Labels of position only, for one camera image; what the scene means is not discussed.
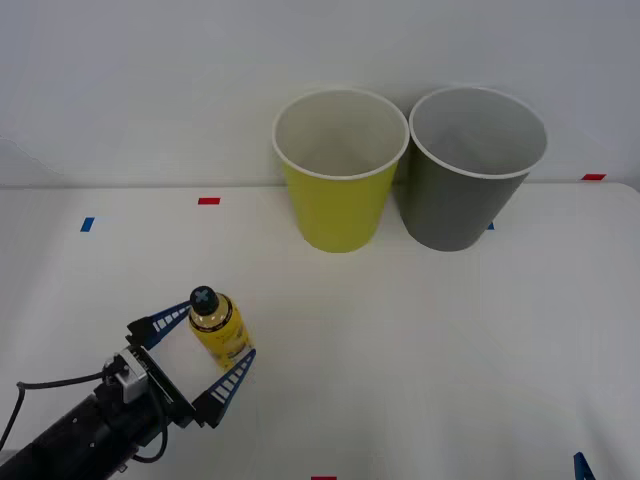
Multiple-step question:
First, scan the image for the yellow bottle with black cap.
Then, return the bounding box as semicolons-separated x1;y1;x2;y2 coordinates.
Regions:
188;285;257;371

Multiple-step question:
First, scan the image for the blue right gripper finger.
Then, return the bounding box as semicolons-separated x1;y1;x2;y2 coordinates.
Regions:
572;451;598;480

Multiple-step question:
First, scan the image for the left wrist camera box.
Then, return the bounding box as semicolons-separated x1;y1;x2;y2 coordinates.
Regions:
102;348;149;405

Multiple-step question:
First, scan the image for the grey plastic bin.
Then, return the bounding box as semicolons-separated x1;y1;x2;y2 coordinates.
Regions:
408;85;549;253

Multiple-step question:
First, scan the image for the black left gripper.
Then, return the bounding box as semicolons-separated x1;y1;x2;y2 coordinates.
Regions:
125;302;257;431

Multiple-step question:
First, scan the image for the yellow-green plastic bin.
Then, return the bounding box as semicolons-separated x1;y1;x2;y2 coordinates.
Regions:
272;88;411;254

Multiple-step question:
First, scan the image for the black camera cable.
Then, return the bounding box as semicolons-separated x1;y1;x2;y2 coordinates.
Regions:
0;369;167;464

